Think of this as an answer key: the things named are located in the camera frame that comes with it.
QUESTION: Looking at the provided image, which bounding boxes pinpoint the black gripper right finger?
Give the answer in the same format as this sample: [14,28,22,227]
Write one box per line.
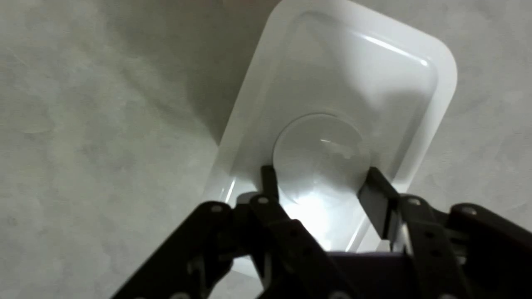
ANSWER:
[356,165,532,299]

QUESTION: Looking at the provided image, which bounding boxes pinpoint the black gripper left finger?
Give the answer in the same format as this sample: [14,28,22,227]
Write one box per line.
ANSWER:
[110,162,356,299]

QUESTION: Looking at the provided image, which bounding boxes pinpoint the white rectangular plastic tray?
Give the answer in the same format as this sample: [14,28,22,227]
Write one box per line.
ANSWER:
[202,0,461,254]

